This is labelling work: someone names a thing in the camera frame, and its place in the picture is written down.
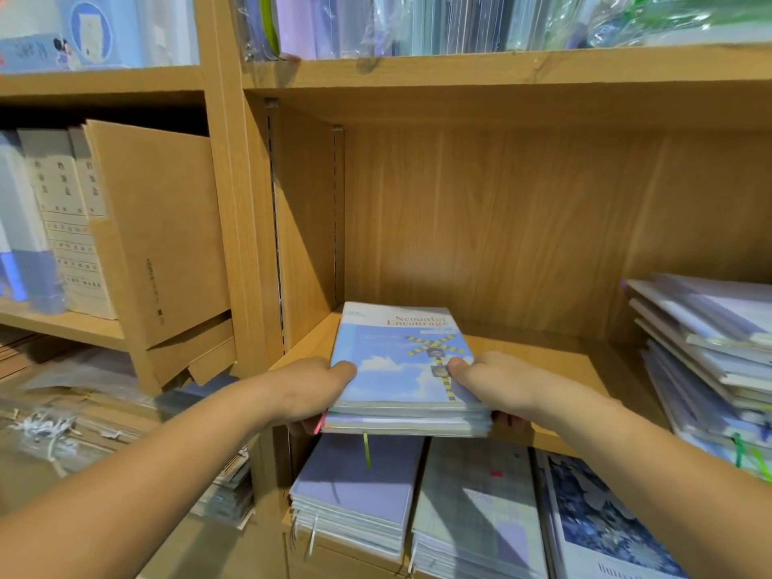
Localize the person's left hand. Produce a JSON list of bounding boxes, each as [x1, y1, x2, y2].
[[259, 358, 357, 427]]

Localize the person's right hand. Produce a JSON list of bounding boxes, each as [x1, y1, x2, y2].
[[446, 351, 569, 427]]

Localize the sky cloud cover notebook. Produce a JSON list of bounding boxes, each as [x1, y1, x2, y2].
[[319, 301, 494, 437]]

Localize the large plain lilac notebook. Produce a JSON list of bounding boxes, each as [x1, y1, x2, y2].
[[289, 433, 426, 562]]

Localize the pastel grid pattern notebook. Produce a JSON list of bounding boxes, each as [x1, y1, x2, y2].
[[408, 437, 550, 579]]

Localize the blue butterfly cover notebook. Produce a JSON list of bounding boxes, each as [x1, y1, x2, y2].
[[533, 450, 689, 579]]

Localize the pile of small notebooks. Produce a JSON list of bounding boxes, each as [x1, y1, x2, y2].
[[623, 273, 772, 483]]

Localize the wooden shelf unit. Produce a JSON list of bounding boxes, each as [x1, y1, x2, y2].
[[0, 0, 772, 579]]

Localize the person's right forearm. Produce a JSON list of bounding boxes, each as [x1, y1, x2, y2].
[[536, 385, 772, 579]]

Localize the person's left forearm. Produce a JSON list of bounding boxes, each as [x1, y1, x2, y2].
[[0, 377, 291, 579]]

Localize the stack of flat wrapped packets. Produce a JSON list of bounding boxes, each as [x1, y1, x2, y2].
[[0, 331, 255, 528]]

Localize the white file boxes row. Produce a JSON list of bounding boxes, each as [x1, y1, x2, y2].
[[18, 126, 120, 321]]

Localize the row of blue white binders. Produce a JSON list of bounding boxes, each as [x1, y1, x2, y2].
[[0, 132, 68, 314]]

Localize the row of plastic wrapped folders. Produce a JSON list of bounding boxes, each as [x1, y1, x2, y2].
[[235, 0, 629, 58]]

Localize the blue white packaged items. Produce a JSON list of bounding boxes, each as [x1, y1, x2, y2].
[[0, 0, 200, 73]]

